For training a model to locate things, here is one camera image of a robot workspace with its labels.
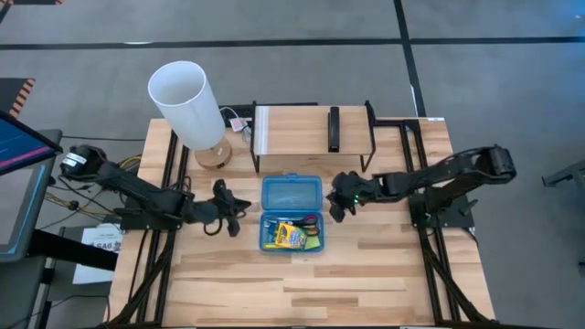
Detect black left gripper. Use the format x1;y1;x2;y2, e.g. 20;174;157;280
207;178;252;238

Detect black power strip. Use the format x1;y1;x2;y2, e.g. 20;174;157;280
222;103;255;129

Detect hazard striped floor mat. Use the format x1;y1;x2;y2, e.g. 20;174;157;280
0;77;37;120

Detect black aluminium frame rails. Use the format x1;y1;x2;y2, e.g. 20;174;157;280
374;117;497;326
98;130;191;328

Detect black stand beam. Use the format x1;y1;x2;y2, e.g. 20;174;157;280
27;228;120;271

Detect grey metal stand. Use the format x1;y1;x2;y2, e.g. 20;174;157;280
541;159;585;188

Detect operator monitor lit screen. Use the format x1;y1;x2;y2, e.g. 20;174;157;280
0;111;64;177

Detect red handled scissors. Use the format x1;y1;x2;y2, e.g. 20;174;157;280
263;213;321;237

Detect table lamp white shade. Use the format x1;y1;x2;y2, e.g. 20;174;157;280
146;60;233;171

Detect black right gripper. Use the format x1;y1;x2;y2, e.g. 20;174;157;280
328;171;383;224

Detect yellow cable bundle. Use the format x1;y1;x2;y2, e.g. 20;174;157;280
116;154;144;171

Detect white printed paper sheet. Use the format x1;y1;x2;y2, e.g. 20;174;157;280
71;224;125;285

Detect wooden shelf riser metal legs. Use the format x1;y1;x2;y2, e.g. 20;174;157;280
249;100;378;174

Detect grey monitor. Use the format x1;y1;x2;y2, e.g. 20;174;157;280
0;157;52;265

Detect blue translucent pencil box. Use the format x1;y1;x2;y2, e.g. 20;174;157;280
259;172;326;254

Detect yellow green crayon box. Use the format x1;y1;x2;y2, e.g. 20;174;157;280
272;221;308;250

